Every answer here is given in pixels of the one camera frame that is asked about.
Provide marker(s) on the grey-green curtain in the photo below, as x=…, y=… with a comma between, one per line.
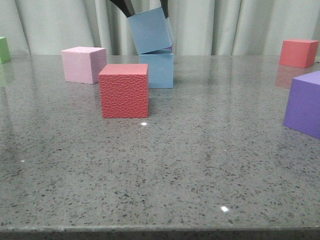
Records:
x=199, y=27

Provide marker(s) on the near purple foam block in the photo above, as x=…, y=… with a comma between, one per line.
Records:
x=303, y=106

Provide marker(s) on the textured red foam block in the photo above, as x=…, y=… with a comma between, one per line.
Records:
x=124, y=90

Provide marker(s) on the light blue foam block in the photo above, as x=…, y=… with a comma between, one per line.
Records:
x=160, y=68

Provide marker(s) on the pink foam block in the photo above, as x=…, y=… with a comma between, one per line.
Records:
x=83, y=64

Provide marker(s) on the far red foam block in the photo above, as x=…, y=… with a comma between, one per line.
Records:
x=299, y=53

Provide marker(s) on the green foam block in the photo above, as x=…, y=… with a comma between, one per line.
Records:
x=4, y=50

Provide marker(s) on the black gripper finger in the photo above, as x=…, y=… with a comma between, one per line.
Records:
x=165, y=7
x=125, y=6

